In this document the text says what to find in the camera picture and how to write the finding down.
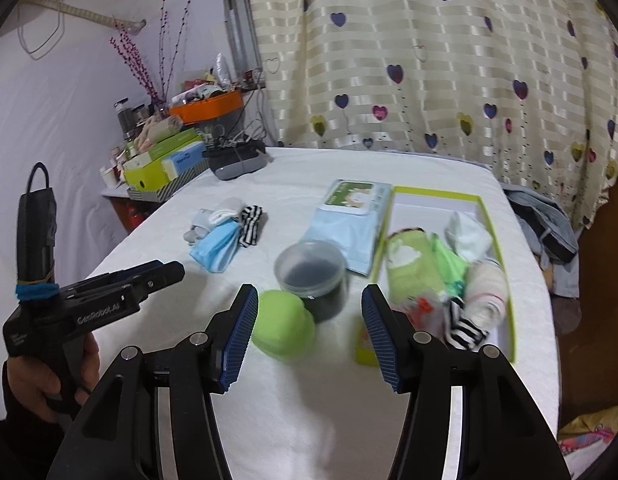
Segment black white striped sock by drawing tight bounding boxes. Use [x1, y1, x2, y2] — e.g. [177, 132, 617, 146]
[236, 204, 266, 249]
[441, 297, 490, 352]

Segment beige sock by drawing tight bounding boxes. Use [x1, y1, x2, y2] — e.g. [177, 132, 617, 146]
[464, 259, 510, 333]

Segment blue box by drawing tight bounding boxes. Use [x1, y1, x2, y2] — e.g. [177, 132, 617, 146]
[161, 140, 208, 179]

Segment person's left hand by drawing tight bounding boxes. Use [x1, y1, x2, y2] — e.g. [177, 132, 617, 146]
[3, 332, 101, 423]

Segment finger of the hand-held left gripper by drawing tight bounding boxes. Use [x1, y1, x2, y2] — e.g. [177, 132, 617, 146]
[62, 259, 164, 295]
[124, 261, 186, 307]

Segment green towel with red trim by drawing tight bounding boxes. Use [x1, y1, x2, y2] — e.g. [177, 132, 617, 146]
[384, 228, 450, 333]

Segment wall rail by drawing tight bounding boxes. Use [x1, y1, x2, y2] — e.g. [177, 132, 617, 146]
[19, 0, 147, 34]

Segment brown wooden cabinet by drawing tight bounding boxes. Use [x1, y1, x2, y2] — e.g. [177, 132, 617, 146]
[554, 175, 618, 426]

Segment green-rimmed white box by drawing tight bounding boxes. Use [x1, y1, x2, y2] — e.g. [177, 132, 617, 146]
[356, 185, 518, 367]

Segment dark jar with clear lid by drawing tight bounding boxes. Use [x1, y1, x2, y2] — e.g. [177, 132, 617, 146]
[274, 240, 350, 324]

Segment striped box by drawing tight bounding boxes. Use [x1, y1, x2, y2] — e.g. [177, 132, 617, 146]
[126, 162, 213, 204]

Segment light blue packet green label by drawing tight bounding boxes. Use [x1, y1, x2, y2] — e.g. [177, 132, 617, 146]
[301, 179, 394, 277]

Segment glass jar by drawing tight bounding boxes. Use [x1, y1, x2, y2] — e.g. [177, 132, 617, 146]
[114, 99, 136, 141]

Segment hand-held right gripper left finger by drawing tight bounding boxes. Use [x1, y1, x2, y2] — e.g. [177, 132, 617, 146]
[46, 283, 261, 480]

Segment orange basket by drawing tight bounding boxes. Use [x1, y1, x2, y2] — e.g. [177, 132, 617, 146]
[168, 91, 245, 125]

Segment green cardboard box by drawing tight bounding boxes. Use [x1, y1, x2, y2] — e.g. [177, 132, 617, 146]
[123, 127, 210, 189]

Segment person's left forearm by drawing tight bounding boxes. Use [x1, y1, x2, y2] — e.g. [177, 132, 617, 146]
[0, 407, 72, 480]

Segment grey window frame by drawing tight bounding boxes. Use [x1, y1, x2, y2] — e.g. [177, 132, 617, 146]
[220, 0, 266, 74]

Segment grey sock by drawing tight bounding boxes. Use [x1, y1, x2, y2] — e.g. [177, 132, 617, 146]
[190, 208, 220, 245]

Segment small white sock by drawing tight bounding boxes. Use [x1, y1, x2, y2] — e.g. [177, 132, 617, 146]
[209, 197, 246, 226]

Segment black strap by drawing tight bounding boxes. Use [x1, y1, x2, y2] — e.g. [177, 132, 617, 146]
[533, 220, 576, 262]

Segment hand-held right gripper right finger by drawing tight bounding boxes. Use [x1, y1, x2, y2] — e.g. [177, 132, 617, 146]
[361, 283, 572, 480]

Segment colourful patterned fabric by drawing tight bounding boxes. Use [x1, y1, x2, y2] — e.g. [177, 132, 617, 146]
[559, 405, 618, 461]

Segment cream heart print curtain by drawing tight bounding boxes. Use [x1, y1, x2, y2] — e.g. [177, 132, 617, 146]
[244, 0, 618, 231]

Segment purple flower branches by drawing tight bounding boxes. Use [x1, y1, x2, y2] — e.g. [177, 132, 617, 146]
[109, 0, 192, 108]

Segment beige plush cloth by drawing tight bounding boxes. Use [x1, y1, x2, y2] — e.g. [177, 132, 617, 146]
[134, 115, 183, 154]

